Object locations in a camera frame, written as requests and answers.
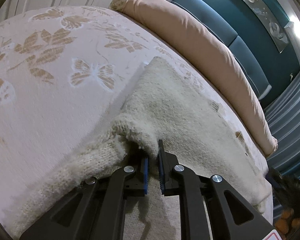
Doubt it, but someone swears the floral patterned bed blanket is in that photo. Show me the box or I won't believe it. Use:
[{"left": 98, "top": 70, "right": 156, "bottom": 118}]
[{"left": 0, "top": 7, "right": 262, "bottom": 239}]

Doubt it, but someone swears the floral wall art panel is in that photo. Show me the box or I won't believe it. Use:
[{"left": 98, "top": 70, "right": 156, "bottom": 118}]
[{"left": 242, "top": 0, "right": 289, "bottom": 54}]

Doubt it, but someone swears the cream knitted sweater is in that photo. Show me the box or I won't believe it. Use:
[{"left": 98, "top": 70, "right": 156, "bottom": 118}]
[{"left": 10, "top": 57, "right": 272, "bottom": 238}]

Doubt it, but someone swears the pink rolled duvet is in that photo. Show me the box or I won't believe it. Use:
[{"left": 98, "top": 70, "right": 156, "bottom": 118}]
[{"left": 110, "top": 0, "right": 278, "bottom": 157}]

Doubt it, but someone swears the grey striped curtain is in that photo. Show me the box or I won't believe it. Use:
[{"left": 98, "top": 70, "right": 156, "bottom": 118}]
[{"left": 264, "top": 72, "right": 300, "bottom": 178}]

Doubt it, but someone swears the teal upholstered headboard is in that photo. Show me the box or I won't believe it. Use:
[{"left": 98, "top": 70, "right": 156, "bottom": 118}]
[{"left": 175, "top": 0, "right": 300, "bottom": 108}]

